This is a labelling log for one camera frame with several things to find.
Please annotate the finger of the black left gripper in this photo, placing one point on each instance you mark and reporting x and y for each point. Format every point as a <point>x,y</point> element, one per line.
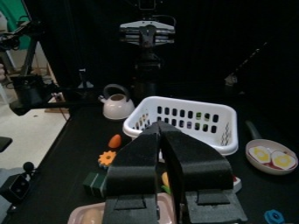
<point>152,36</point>
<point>144,36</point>

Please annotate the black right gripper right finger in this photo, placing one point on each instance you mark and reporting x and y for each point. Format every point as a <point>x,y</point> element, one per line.
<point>202,175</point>

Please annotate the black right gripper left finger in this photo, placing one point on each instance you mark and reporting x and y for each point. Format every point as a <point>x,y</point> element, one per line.
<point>132,175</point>

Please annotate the red white toy iron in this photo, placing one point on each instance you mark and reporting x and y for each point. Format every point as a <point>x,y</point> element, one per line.
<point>237,183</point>

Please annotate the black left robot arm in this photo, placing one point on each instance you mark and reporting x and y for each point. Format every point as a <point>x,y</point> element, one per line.
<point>147,70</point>

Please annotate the orange toy vegetable green stem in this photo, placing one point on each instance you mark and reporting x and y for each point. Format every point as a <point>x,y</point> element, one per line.
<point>166,179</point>

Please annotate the orange toy gear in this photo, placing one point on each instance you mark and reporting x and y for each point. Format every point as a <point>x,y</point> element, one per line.
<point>107,158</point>

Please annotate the green block red circle face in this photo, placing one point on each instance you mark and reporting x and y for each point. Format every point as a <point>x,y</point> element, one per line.
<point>94,184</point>

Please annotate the orange toy carrot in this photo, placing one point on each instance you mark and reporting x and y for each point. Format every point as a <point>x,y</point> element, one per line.
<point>115,141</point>

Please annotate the toy fried egg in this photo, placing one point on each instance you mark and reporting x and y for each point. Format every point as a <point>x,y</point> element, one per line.
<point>285,160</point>
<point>259,154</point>

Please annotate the peach toy egg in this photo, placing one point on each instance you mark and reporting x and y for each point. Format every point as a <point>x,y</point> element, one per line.
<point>92,217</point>

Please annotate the pink plastic tray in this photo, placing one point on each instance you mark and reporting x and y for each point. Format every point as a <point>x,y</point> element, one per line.
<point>83,214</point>

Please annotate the blue toy hex nut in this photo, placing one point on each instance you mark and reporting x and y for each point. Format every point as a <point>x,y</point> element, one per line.
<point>274,217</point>

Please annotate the white slotted plastic basket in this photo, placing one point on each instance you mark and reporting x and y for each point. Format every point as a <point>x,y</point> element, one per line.
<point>187,106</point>

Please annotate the black tripod stand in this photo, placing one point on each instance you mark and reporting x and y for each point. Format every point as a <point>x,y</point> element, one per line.
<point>30,58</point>

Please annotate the green cloth sheet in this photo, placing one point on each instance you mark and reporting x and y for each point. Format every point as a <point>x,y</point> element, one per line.
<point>14,11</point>

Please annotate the black table-level camera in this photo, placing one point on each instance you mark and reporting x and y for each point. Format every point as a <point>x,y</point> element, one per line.
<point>15,186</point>

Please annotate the black clamp mount block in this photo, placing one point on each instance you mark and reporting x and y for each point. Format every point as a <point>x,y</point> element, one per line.
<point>27,93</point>

